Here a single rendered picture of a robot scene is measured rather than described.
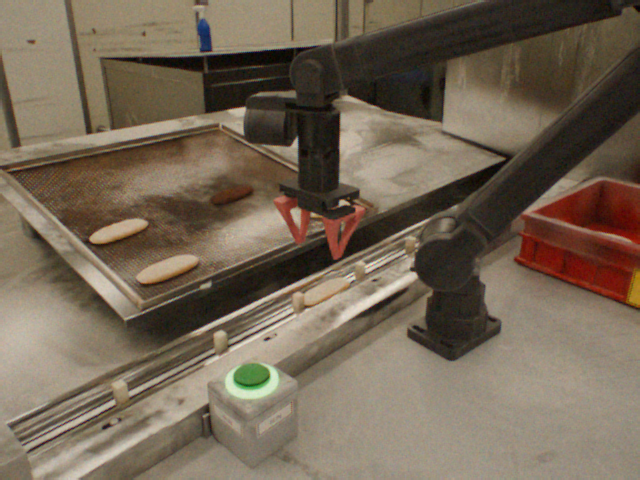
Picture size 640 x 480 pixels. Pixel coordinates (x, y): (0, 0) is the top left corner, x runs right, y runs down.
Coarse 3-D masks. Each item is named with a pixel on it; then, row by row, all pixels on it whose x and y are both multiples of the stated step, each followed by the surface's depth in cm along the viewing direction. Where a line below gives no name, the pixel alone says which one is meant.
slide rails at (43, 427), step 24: (312, 288) 86; (264, 312) 79; (168, 360) 69; (168, 384) 65; (72, 408) 61; (96, 408) 61; (120, 408) 61; (24, 432) 57; (48, 432) 58; (72, 432) 58
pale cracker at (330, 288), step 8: (328, 280) 87; (336, 280) 86; (344, 280) 87; (320, 288) 84; (328, 288) 84; (336, 288) 84; (344, 288) 85; (304, 296) 82; (312, 296) 82; (320, 296) 82; (328, 296) 83; (304, 304) 81; (312, 304) 81
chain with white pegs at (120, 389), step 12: (408, 240) 99; (360, 264) 89; (384, 264) 96; (360, 276) 90; (300, 300) 80; (216, 336) 71; (216, 348) 72; (180, 372) 69; (120, 384) 62; (156, 384) 66; (120, 396) 62; (132, 396) 64; (108, 408) 62
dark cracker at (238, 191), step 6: (240, 186) 105; (246, 186) 106; (222, 192) 102; (228, 192) 102; (234, 192) 103; (240, 192) 103; (246, 192) 104; (252, 192) 106; (216, 198) 100; (222, 198) 101; (228, 198) 101; (234, 198) 102
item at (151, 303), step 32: (192, 128) 127; (224, 128) 131; (32, 160) 104; (64, 160) 107; (96, 160) 109; (128, 160) 111; (288, 160) 119; (192, 192) 103; (256, 192) 106; (96, 224) 89; (192, 224) 93; (224, 224) 94; (96, 256) 81; (160, 256) 84; (224, 256) 86; (256, 256) 85; (128, 288) 76; (192, 288) 78
